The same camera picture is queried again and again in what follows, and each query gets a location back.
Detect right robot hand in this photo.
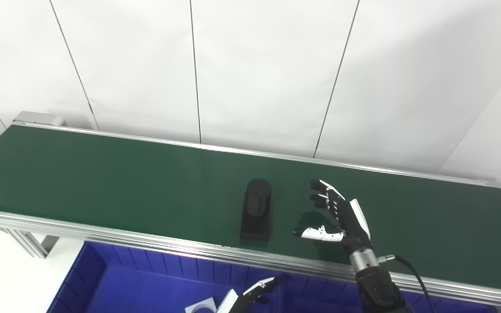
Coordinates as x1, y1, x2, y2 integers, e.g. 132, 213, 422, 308
293, 179, 372, 253

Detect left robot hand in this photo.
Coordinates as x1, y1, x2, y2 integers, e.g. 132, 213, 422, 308
220, 277, 281, 313

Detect black cylinder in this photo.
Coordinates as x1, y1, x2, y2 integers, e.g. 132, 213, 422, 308
240, 178, 273, 243

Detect white part with round hole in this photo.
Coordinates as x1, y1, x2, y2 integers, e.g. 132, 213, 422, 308
185, 298, 219, 313

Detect blue plastic bin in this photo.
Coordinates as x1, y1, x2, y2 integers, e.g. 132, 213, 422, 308
46, 241, 284, 313
277, 272, 499, 313

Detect green conveyor belt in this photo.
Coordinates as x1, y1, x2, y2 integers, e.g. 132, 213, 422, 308
0, 124, 501, 310

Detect aluminium conveyor leg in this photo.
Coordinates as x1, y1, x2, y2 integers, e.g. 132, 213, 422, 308
3, 228, 58, 260

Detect grey conveyor end box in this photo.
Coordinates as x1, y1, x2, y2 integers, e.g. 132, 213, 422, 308
12, 111, 67, 128

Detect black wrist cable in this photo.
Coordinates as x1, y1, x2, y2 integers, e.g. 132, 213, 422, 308
378, 254, 436, 313

